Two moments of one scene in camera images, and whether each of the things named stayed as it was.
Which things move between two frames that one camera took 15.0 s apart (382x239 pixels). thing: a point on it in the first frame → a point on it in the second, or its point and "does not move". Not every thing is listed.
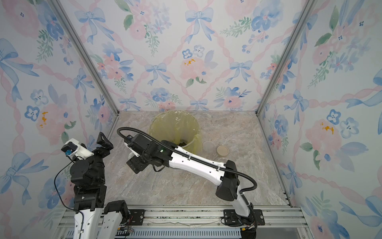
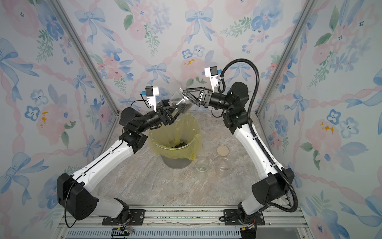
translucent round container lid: [209, 146] does not move
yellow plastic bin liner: [181, 127] does not move
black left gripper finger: [102, 140] → [172, 114]
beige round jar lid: [223, 150] does not move
